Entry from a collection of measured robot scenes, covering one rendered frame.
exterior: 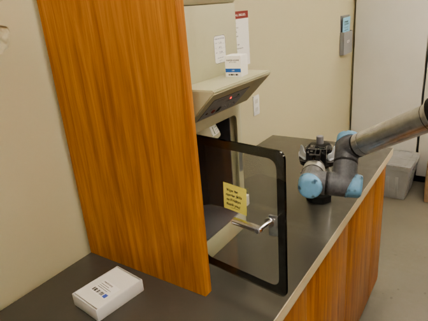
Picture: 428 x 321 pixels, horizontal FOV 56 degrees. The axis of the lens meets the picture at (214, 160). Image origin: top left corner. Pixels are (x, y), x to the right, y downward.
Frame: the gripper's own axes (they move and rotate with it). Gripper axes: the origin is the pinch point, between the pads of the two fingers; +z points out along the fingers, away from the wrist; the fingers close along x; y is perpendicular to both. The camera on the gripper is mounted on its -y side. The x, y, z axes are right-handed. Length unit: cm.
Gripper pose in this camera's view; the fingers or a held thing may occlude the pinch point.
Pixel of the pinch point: (319, 153)
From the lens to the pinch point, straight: 161.9
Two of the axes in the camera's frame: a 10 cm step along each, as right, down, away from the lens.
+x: -9.4, -0.4, 3.3
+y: -0.9, -9.2, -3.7
